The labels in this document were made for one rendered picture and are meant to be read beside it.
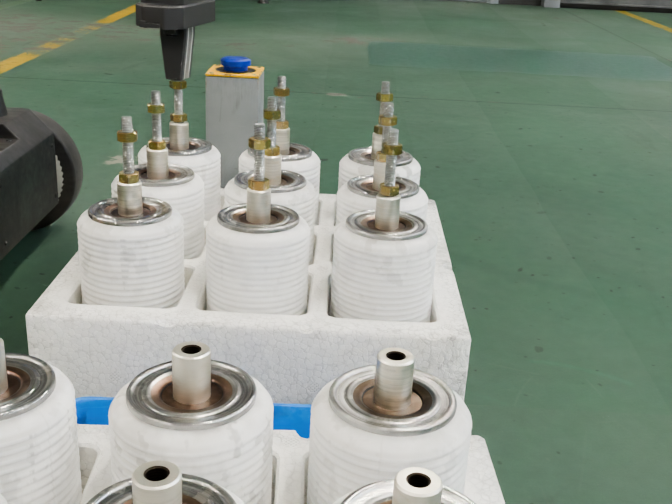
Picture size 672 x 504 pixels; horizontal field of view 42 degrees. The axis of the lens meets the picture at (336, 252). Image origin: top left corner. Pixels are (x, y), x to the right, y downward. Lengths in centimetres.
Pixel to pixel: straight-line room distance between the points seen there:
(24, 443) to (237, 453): 12
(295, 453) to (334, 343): 19
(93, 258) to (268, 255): 16
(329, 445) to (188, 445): 8
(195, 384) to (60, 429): 8
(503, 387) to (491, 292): 28
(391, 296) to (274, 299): 11
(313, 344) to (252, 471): 27
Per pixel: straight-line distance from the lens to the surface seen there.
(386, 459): 49
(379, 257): 76
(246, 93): 116
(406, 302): 78
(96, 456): 62
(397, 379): 50
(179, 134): 103
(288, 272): 78
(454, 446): 50
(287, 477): 58
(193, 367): 50
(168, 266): 81
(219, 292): 80
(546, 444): 98
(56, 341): 81
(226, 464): 50
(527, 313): 127
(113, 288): 80
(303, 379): 78
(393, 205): 79
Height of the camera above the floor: 52
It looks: 21 degrees down
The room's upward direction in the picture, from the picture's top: 3 degrees clockwise
